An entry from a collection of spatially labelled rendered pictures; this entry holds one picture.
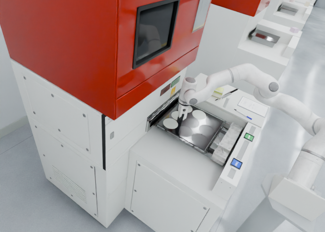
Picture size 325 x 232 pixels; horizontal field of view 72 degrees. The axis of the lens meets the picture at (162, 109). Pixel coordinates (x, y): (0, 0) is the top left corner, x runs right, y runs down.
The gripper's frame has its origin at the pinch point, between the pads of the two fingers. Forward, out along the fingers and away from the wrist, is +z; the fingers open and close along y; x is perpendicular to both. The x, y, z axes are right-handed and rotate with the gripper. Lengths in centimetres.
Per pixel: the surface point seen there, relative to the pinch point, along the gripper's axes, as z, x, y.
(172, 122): 2.0, 4.3, -0.9
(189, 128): 2.1, -6.9, -5.1
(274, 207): 10, -51, -51
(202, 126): 2.1, -16.3, -1.4
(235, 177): -4, -26, -44
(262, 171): 92, -114, 34
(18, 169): 92, 130, 12
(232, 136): 4.0, -36.9, -6.6
